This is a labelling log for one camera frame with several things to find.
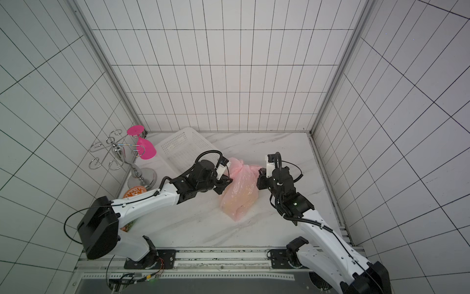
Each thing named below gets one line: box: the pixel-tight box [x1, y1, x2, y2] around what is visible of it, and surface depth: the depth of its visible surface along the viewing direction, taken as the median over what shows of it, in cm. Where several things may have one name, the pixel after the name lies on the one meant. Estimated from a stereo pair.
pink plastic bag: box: [220, 157, 263, 222], surface depth 77 cm
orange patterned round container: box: [122, 185, 148, 200], surface depth 91 cm
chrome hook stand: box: [88, 129, 158, 189], surface depth 79 cm
